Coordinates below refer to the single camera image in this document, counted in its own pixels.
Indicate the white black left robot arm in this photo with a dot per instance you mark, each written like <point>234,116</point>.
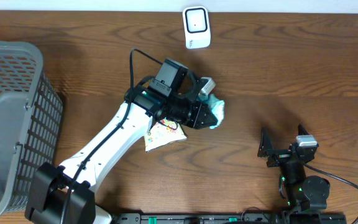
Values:
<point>66,193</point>

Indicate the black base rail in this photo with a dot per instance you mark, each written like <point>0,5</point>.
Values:
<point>248,218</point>

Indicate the light blue tissue pack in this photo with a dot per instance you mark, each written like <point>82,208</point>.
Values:
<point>216,106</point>

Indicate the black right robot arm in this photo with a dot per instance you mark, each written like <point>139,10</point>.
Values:
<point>304,193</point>

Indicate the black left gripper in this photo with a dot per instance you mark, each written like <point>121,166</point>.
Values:
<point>197,115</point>

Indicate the grey plastic shopping basket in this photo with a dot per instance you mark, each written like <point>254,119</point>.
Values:
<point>31,115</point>

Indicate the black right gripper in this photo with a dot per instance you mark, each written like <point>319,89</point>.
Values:
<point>266,149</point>

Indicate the white barcode scanner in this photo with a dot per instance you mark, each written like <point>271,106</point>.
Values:
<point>197,28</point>

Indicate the yellow snack bag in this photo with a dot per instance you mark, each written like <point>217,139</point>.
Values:
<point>163,133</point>

